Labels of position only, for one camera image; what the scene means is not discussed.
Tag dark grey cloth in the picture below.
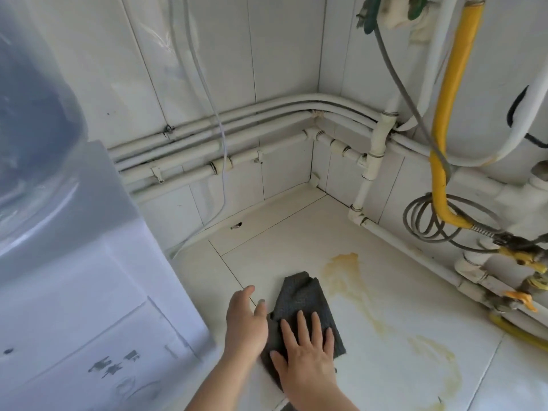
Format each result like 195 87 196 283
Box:
260 271 348 392

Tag black cable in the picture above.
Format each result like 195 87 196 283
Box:
507 85 548 148

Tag group of white wall pipes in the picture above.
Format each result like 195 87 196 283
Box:
107 92 493 296

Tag thin clear tube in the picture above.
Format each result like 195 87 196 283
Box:
167 0 228 257

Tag person's right hand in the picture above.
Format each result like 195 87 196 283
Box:
269 310 350 411

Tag grey coiled cable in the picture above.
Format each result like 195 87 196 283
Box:
372 25 510 253

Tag green valve handle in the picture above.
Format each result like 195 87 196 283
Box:
357 0 382 35
406 0 429 20

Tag blue water bottle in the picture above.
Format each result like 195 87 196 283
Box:
0 0 88 257

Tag white water dispenser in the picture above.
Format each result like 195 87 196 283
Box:
0 140 215 411

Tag white pipe brass valve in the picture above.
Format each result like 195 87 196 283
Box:
453 160 548 236

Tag person's left hand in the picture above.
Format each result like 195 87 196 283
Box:
224 285 269 369

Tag person's left forearm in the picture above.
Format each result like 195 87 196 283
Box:
184 354 262 411

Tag orange yellow valve handle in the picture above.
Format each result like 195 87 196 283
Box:
505 291 538 313

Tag white flexible hose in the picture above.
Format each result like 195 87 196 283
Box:
396 0 459 133
445 72 548 167

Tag yellow hose metal ends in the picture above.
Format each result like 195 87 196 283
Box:
430 0 514 243

